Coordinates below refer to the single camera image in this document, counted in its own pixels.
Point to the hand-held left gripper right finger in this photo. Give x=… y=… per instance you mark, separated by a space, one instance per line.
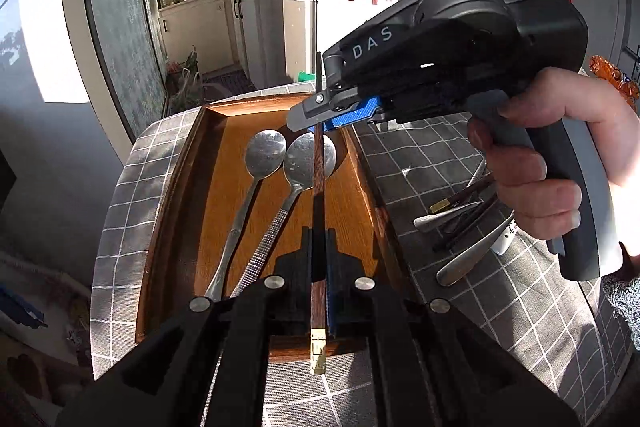
x=345 y=292

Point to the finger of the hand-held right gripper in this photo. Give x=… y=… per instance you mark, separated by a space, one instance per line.
x=352 y=116
x=307 y=112

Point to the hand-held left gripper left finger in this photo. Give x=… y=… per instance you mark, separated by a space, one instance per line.
x=295 y=287

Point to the wooden tray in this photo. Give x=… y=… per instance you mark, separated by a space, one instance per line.
x=215 y=207

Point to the person's right forearm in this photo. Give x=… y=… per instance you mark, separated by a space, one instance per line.
x=624 y=302

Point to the person's right hand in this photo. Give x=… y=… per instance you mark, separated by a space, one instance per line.
x=590 y=107

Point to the green plastic item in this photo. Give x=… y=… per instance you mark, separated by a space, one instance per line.
x=306 y=76

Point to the striped floor mat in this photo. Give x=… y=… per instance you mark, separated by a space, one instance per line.
x=230 y=83

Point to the plastic bag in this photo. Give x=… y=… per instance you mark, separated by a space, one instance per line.
x=187 y=82

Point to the white kitchen cabinet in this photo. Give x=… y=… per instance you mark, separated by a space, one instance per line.
x=210 y=32

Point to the grey chequered tablecloth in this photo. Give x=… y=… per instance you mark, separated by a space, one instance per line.
x=500 y=307

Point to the orange snack bag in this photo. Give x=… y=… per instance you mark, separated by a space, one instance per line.
x=620 y=82

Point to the frosted glass sliding door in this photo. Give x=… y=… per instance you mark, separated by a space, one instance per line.
x=125 y=7

